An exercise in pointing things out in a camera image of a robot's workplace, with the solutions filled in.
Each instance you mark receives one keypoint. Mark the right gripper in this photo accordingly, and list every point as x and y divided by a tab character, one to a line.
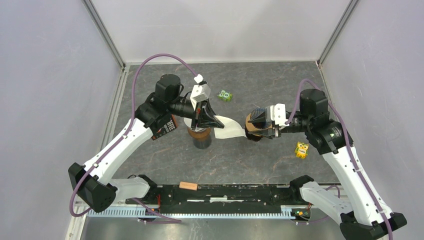
269	133

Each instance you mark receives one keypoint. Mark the green monster block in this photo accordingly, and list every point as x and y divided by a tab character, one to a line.
225	96

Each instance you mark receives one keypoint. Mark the blue glass dripper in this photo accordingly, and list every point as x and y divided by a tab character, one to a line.
258	118

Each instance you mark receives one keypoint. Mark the coffee filter box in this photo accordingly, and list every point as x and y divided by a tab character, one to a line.
170	126

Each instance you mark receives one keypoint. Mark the white paper coffee filter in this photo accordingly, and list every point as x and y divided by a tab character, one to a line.
188	122

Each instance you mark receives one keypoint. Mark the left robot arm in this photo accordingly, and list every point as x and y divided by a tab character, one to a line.
93	181

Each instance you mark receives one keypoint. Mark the wooden rectangular block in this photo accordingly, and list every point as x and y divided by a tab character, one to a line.
188	186

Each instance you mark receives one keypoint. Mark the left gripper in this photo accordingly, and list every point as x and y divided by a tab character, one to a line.
208	120

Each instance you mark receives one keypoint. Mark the aluminium frame rail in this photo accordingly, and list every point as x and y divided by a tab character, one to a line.
102	202

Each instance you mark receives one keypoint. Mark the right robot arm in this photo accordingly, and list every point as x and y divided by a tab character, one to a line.
365	215

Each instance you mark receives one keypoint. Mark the yellow owl block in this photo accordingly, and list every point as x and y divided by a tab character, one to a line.
301	150

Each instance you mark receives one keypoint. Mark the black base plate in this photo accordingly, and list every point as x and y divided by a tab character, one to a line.
222	199

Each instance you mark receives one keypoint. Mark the brown glass dripper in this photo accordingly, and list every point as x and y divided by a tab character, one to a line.
253	137

